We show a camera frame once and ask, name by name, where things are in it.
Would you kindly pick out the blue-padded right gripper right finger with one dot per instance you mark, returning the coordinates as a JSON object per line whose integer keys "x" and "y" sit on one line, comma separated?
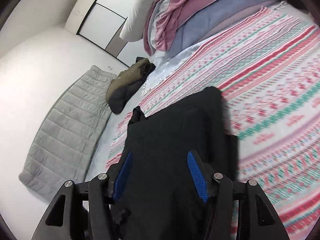
{"x": 257, "y": 218}

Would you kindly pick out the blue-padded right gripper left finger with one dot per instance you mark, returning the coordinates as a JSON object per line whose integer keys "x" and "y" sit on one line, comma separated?
{"x": 82, "y": 211}

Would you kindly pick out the black quilted jacket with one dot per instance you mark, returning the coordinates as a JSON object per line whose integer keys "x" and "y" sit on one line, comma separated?
{"x": 160, "y": 200}

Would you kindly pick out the navy and olive folded jacket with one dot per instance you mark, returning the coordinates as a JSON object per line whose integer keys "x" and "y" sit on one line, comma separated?
{"x": 128, "y": 82}

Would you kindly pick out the patterned pink green bedspread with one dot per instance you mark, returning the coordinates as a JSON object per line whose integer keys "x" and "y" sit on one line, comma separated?
{"x": 267, "y": 70}

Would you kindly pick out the grey folded duvet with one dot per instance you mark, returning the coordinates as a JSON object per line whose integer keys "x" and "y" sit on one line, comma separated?
{"x": 133, "y": 28}

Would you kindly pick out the blue folded blanket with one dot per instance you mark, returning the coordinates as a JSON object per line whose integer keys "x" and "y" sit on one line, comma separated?
{"x": 213, "y": 19}

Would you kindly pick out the pink folded blanket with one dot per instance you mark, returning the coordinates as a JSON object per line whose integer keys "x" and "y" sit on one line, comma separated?
{"x": 165, "y": 18}

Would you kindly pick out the white wardrobe with dark frame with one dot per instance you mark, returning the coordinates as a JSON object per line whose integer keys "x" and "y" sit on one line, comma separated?
{"x": 100, "y": 22}

